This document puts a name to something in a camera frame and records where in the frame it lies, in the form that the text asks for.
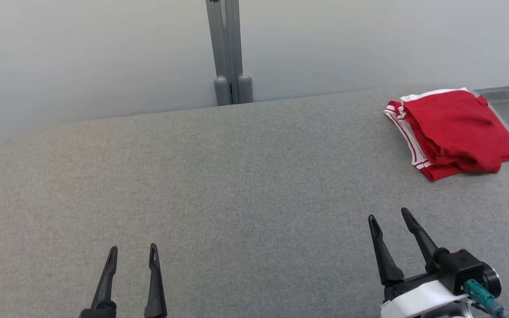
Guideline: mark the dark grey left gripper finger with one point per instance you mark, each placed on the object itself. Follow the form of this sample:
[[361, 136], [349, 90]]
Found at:
[[106, 282], [155, 287]]

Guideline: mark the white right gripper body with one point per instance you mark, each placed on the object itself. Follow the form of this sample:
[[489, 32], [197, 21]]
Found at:
[[413, 300]]

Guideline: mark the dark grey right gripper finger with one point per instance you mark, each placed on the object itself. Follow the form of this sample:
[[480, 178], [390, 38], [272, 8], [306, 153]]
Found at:
[[385, 260], [420, 238]]

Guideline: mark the red white basketball jersey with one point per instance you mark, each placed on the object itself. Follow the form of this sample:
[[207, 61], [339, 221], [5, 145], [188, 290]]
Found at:
[[435, 174]]

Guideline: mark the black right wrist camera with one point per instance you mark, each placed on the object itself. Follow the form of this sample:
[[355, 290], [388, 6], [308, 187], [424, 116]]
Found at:
[[462, 267]]

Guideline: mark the teal right camera connector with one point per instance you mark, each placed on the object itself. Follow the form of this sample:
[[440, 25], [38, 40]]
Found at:
[[477, 291]]

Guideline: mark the grey partition post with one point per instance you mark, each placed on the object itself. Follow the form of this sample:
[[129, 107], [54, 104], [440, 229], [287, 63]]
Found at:
[[237, 44], [215, 44]]

